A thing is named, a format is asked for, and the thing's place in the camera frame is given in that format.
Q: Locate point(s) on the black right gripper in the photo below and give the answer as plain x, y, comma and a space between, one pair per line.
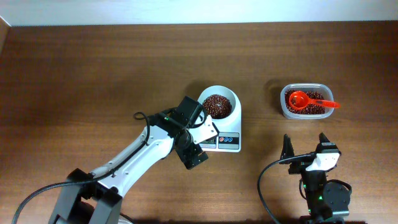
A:
301, 168

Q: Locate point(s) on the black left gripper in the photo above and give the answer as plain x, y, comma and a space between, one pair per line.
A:
193, 158

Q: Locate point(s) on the red plastic scoop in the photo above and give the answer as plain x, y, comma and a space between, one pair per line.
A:
299, 100

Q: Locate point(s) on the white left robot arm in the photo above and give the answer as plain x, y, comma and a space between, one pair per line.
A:
96, 197

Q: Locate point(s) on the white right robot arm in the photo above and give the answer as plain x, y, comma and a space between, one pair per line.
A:
327, 200

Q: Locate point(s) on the white digital kitchen scale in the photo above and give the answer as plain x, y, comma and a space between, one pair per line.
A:
228, 139

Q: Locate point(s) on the red beans in bowl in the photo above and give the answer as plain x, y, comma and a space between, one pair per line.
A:
217, 106

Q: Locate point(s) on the grey round bowl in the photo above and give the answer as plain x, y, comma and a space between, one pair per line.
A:
224, 91

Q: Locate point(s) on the red adzuki beans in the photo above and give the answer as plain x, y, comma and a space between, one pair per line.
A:
309, 109

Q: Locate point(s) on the clear plastic food container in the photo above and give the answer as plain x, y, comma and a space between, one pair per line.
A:
317, 87

